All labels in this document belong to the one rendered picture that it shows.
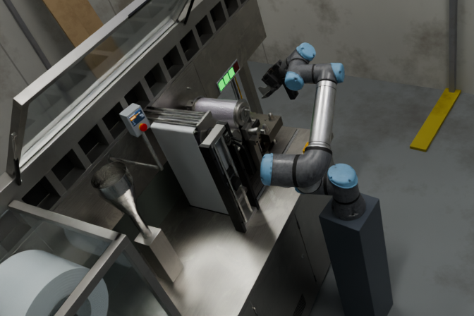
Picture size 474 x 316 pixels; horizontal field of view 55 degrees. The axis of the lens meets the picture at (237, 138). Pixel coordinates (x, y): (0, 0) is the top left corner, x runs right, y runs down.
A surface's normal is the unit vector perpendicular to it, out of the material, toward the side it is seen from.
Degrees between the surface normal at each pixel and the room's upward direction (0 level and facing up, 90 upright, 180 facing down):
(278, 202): 0
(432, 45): 90
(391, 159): 0
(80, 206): 90
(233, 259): 0
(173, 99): 90
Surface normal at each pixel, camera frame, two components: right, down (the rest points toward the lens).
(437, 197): -0.28, -0.74
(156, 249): 0.84, 0.11
